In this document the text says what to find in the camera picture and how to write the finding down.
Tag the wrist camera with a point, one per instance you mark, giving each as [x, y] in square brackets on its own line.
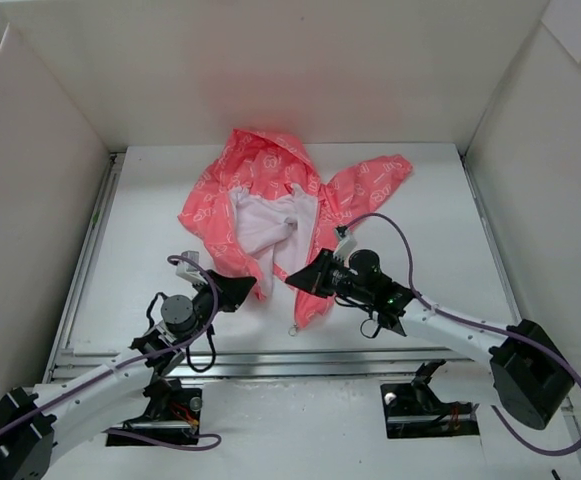
[346, 242]
[186, 267]

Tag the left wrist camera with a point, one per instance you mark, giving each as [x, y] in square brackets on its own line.
[186, 267]

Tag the aluminium front rail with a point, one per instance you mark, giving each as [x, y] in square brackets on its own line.
[298, 364]

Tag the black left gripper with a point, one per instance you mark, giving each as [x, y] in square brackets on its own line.
[215, 291]

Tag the pink patterned jacket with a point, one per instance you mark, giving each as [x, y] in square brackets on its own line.
[261, 208]

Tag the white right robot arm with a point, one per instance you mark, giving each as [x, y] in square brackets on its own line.
[529, 383]

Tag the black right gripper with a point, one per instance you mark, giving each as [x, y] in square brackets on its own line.
[323, 275]

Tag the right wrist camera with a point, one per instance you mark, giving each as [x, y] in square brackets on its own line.
[346, 242]

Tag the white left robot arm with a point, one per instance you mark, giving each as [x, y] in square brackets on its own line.
[38, 427]

